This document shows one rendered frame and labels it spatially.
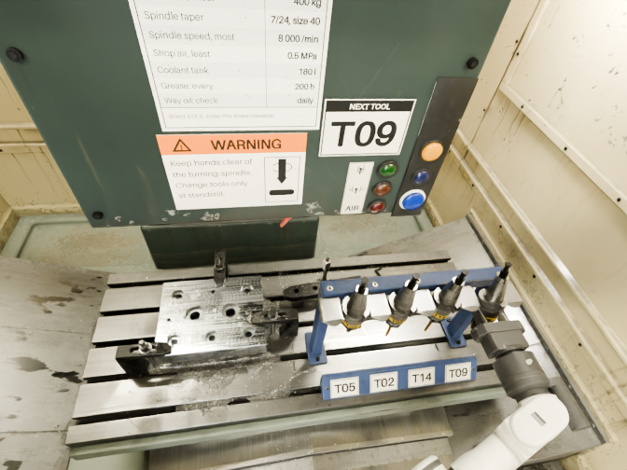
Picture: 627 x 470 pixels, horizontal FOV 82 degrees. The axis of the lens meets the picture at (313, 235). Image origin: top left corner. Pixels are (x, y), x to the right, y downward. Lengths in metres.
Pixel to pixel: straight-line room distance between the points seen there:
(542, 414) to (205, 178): 0.73
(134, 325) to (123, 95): 0.91
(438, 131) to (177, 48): 0.28
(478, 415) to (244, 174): 1.14
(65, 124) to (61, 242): 1.59
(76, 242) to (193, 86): 1.64
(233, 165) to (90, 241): 1.57
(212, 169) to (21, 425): 1.18
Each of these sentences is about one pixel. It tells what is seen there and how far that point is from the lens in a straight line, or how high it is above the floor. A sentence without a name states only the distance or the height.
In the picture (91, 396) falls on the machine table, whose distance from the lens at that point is 1.17.
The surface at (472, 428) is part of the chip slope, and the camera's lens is 1.37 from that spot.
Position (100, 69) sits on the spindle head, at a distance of 0.39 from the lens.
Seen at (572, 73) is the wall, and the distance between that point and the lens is 1.34.
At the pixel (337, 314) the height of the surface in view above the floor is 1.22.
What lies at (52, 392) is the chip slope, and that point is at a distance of 1.50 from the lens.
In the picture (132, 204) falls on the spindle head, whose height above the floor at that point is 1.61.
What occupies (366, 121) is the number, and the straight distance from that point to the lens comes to 0.41.
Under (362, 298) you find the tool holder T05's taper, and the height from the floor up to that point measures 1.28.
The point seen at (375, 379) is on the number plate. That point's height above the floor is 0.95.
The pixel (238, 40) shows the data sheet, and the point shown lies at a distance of 0.36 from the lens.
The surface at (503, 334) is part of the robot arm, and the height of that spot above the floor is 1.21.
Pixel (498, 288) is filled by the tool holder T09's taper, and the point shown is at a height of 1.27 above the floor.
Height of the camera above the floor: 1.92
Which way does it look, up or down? 48 degrees down
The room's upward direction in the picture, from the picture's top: 7 degrees clockwise
